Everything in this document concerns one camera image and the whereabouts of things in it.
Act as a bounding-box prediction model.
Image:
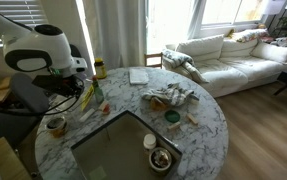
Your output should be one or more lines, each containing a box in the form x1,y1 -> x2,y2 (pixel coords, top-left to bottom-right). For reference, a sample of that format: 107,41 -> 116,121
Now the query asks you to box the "orange crumpled item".
149,96 -> 168,111

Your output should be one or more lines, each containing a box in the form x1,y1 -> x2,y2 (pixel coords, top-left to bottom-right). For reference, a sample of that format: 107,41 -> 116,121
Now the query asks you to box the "small wooden block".
167,121 -> 182,132
186,112 -> 199,126

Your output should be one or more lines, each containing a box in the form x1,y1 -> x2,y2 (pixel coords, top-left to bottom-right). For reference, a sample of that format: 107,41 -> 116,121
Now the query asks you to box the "amber jar with yellow lid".
93,57 -> 108,80

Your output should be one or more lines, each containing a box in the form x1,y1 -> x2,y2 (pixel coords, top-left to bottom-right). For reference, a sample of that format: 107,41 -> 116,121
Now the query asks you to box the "glass jar with sauce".
45,115 -> 68,138

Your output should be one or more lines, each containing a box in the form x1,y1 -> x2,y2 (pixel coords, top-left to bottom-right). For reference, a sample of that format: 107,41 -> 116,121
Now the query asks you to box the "grey white knit blanket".
162,49 -> 211,84

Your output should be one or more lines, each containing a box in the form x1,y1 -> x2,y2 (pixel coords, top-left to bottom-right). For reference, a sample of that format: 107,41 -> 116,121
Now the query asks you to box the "black metal plant stand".
271,9 -> 287,38

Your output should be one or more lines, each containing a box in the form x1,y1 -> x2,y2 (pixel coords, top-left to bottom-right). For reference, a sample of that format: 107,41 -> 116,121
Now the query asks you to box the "small white jar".
142,133 -> 158,156

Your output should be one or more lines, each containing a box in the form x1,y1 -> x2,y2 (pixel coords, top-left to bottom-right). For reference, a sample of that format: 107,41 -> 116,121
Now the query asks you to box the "clear plastic container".
46,94 -> 83,117

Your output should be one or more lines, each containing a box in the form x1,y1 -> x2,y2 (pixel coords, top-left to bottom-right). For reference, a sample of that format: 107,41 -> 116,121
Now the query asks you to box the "floral throw pillow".
231,28 -> 269,43

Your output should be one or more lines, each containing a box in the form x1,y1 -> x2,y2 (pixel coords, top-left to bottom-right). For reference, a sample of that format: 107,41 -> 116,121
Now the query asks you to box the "white fabric sofa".
162,33 -> 287,99

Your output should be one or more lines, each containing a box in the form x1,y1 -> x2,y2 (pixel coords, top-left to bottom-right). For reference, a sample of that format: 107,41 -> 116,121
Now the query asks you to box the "small wooden chair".
144,52 -> 164,69

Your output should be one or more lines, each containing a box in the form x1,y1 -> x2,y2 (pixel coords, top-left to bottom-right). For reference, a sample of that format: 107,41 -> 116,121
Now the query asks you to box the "long white block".
78,108 -> 96,123

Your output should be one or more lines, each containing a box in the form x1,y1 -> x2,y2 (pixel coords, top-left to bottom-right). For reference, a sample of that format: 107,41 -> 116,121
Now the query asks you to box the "small red round item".
102,103 -> 112,116

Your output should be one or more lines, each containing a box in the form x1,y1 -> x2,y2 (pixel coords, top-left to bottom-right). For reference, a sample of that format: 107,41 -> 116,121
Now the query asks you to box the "striped white grey towel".
140,82 -> 201,108

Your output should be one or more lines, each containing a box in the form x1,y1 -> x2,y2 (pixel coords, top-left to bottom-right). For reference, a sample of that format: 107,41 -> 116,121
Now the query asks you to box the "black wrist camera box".
32,74 -> 63,90

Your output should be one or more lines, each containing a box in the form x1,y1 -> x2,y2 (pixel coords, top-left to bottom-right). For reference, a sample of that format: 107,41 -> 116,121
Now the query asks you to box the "small white block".
97,99 -> 109,111

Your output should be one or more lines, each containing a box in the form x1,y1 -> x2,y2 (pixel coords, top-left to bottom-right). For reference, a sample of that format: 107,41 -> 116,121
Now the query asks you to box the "white lamp shade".
262,0 -> 286,16

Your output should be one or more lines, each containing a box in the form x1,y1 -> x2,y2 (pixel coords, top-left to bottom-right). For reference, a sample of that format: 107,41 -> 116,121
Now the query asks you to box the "green sticky note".
88,165 -> 108,180

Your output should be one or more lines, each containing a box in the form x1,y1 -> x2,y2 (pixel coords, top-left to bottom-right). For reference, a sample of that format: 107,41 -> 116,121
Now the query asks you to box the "white sheer curtain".
82,0 -> 147,71

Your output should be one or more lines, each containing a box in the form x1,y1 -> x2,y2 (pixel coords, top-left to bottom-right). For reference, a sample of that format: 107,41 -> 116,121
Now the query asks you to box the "light wooden board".
0,136 -> 32,180

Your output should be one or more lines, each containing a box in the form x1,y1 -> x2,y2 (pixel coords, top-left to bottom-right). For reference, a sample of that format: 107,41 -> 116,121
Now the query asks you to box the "dark glass tray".
70,109 -> 184,180

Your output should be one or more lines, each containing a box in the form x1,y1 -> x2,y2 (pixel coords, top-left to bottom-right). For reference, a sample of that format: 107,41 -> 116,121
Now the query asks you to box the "round green lid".
164,109 -> 181,124

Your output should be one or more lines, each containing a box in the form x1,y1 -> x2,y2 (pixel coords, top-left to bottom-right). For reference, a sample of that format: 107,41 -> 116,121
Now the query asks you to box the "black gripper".
54,77 -> 85,99

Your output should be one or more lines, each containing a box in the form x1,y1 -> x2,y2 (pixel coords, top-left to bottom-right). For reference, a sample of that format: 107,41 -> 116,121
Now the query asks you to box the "white bowl with scraps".
148,146 -> 173,174

